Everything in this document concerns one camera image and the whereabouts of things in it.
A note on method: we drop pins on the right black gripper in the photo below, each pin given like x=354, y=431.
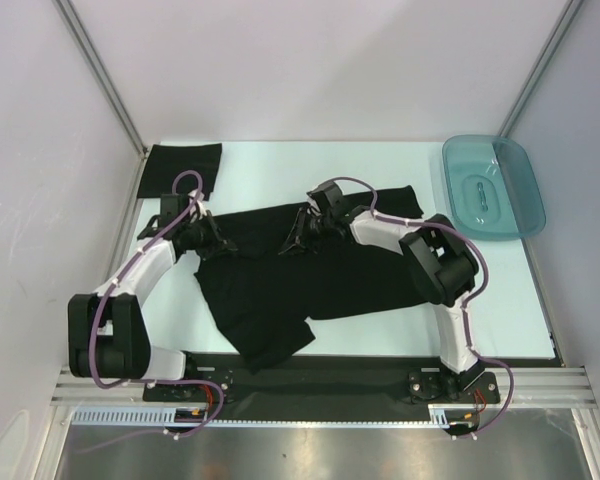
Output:
x=306, y=226

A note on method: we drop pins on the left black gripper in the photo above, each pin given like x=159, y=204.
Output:
x=217, y=245

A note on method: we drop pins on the black t shirt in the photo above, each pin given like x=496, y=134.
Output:
x=165, y=163
x=261, y=299

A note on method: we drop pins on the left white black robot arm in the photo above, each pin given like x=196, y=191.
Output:
x=107, y=335

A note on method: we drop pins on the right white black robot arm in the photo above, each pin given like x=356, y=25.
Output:
x=442, y=263

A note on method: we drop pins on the folded black t shirt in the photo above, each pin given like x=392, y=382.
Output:
x=165, y=163

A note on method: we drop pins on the teal transparent plastic bin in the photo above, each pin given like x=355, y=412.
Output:
x=492, y=191

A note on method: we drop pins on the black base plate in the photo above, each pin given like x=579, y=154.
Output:
x=356, y=389

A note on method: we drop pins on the white slotted cable duct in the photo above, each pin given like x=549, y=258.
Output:
x=140, y=416

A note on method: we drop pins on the left aluminium corner post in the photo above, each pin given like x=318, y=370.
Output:
x=89, y=51

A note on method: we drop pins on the aluminium corner post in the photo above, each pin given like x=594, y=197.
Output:
x=559, y=31
x=89, y=51

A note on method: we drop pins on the aluminium frame rail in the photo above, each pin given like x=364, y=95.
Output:
x=559, y=388

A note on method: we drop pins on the right aluminium corner post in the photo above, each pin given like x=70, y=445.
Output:
x=559, y=31

